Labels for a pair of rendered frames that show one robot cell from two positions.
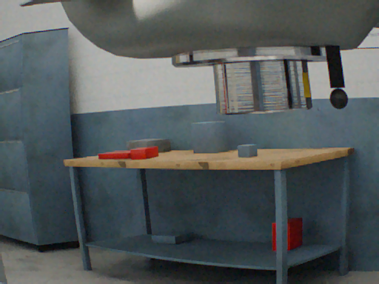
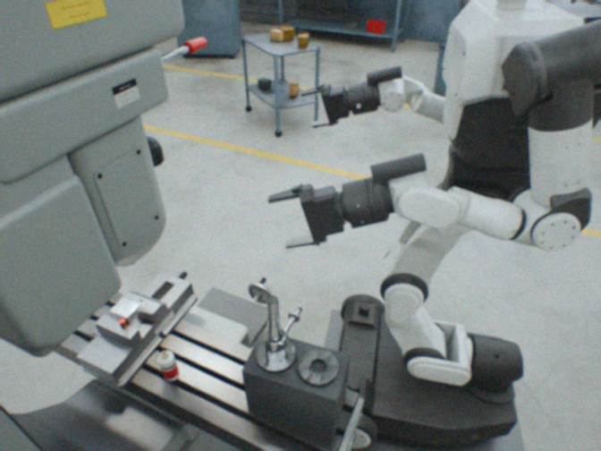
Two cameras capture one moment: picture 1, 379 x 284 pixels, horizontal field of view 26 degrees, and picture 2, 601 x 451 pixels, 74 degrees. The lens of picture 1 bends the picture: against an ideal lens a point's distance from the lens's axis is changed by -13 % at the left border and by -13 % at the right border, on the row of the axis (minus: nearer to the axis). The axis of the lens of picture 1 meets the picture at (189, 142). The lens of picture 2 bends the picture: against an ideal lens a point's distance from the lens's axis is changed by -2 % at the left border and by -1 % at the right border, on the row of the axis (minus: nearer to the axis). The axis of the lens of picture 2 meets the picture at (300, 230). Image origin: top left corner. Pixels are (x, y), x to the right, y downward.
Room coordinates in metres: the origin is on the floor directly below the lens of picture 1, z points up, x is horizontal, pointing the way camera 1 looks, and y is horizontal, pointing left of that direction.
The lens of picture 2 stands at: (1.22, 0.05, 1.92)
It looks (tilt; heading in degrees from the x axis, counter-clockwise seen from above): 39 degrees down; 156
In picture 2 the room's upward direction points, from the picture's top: straight up
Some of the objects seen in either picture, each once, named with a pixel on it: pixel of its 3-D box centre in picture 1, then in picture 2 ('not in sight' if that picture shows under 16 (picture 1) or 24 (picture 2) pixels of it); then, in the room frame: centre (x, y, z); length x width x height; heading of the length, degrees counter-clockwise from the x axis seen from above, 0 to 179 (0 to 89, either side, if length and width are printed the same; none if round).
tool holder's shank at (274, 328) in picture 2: not in sight; (274, 318); (0.71, 0.22, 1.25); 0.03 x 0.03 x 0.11
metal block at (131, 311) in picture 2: not in sight; (128, 314); (0.38, -0.09, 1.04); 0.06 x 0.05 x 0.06; 42
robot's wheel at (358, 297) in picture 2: not in sight; (363, 312); (0.27, 0.78, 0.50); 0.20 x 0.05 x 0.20; 54
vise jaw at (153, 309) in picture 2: not in sight; (143, 304); (0.34, -0.05, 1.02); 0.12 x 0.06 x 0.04; 42
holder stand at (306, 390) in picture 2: not in sight; (297, 383); (0.75, 0.25, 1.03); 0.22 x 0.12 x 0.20; 47
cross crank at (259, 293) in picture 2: not in sight; (256, 299); (0.11, 0.34, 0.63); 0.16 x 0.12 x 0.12; 131
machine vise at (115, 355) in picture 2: not in sight; (139, 319); (0.36, -0.07, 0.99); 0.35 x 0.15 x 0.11; 132
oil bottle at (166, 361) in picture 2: not in sight; (167, 362); (0.53, -0.02, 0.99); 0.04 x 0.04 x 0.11
